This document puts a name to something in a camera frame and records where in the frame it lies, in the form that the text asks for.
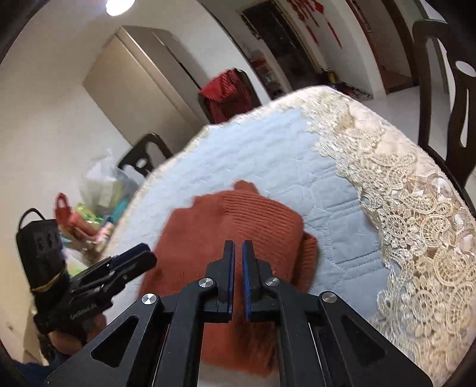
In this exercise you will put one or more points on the quilted tablecloth with lace edge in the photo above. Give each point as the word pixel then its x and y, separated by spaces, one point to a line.
pixel 316 208

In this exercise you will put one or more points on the red knot wall decoration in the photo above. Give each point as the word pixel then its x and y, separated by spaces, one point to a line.
pixel 312 31
pixel 334 35

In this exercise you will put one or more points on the dark wooden chair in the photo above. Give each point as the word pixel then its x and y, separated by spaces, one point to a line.
pixel 147 150
pixel 450 122
pixel 251 89

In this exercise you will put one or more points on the round ceiling light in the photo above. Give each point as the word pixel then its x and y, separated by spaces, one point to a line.
pixel 119 5

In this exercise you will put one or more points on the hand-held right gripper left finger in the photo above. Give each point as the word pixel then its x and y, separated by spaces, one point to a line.
pixel 231 268

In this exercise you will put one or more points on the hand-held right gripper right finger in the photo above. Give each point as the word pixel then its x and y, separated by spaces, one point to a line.
pixel 246 275

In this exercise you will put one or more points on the clear plastic bag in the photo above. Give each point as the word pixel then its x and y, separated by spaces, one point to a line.
pixel 106 182

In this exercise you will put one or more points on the beige tall cabinet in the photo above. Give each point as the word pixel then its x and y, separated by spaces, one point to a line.
pixel 148 89

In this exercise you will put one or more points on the rust knitted sweater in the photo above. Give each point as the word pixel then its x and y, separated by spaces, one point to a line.
pixel 208 230

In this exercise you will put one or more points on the green packet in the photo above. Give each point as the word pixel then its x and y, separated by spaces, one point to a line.
pixel 87 216

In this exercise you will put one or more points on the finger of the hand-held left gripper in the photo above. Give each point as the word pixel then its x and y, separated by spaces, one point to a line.
pixel 143 264
pixel 130 252

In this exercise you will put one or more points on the red checked garment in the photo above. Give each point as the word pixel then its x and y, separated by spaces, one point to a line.
pixel 221 93

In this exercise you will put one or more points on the dark glass door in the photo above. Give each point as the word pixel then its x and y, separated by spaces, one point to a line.
pixel 282 48

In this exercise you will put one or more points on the red small bag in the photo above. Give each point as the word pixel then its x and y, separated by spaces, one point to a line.
pixel 64 208

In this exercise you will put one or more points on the brown wooden door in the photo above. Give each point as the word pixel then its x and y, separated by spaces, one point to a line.
pixel 379 41

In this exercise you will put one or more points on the teal plastic item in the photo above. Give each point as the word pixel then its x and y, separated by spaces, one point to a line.
pixel 119 210

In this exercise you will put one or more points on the person's left hand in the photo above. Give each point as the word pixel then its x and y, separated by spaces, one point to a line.
pixel 74 346

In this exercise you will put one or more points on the person's left forearm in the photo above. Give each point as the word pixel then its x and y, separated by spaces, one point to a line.
pixel 37 372

